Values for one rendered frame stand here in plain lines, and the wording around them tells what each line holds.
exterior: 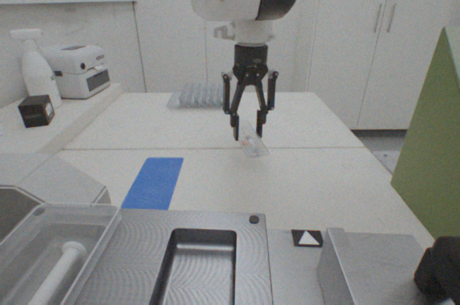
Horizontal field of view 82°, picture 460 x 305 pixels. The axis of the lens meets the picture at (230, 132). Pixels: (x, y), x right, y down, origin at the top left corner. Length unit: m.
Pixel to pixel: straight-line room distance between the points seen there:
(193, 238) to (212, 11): 0.37
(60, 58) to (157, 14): 1.57
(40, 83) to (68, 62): 0.12
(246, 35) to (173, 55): 2.04
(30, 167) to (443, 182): 0.58
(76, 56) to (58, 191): 0.85
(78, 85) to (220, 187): 0.69
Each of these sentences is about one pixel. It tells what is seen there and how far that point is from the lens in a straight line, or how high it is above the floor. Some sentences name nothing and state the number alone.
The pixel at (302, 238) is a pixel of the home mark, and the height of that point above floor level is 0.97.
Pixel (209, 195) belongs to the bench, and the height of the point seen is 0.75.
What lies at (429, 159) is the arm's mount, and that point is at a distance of 0.60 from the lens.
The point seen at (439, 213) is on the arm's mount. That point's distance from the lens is 0.59.
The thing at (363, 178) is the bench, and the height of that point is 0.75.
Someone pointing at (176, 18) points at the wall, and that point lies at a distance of 2.54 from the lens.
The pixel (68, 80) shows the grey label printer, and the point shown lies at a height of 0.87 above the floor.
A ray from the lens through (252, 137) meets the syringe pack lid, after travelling 0.68.
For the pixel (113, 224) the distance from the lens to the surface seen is 0.19.
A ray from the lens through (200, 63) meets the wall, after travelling 2.57.
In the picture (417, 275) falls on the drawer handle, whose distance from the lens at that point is 0.22.
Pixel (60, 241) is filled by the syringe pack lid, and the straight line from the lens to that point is 0.19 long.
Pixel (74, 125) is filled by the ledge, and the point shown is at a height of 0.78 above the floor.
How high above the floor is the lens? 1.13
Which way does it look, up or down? 27 degrees down
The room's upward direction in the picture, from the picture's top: straight up
